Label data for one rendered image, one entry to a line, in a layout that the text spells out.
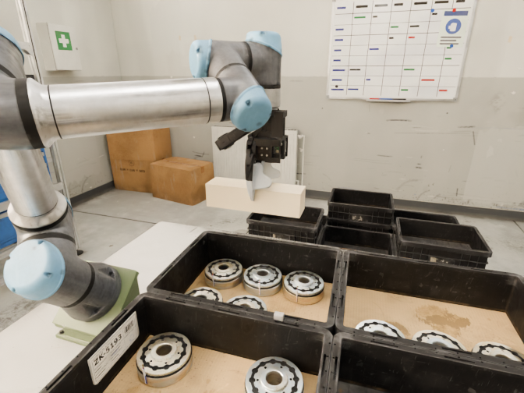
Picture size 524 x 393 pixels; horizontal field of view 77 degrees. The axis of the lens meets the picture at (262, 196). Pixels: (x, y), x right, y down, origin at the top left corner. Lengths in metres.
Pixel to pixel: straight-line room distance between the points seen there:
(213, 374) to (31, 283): 0.41
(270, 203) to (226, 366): 0.35
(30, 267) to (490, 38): 3.57
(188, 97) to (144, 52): 3.87
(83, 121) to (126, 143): 3.62
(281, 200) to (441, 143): 3.02
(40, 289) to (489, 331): 0.96
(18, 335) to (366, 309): 0.92
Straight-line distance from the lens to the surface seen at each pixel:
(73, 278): 0.86
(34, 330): 1.16
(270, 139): 0.73
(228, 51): 0.67
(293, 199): 0.76
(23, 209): 0.86
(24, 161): 0.76
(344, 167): 3.69
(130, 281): 0.96
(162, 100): 0.54
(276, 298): 0.87
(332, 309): 0.69
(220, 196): 0.82
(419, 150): 3.67
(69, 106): 0.53
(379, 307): 0.88
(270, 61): 0.72
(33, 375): 1.02
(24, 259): 0.86
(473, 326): 0.92
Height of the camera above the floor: 1.36
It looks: 21 degrees down
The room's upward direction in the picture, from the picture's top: straight up
